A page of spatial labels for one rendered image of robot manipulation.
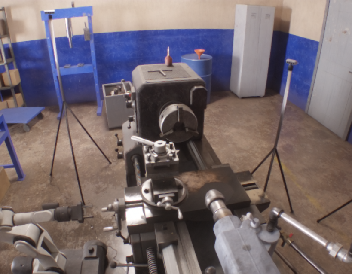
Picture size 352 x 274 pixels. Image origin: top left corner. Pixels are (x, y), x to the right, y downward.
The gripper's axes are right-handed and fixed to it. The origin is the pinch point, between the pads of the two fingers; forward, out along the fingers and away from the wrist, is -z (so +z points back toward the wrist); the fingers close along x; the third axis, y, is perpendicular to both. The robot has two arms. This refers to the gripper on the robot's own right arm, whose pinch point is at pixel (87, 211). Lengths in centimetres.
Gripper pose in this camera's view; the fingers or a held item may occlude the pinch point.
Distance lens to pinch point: 154.0
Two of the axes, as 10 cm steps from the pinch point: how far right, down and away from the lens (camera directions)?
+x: 1.6, 9.3, -3.3
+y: 1.3, -3.5, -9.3
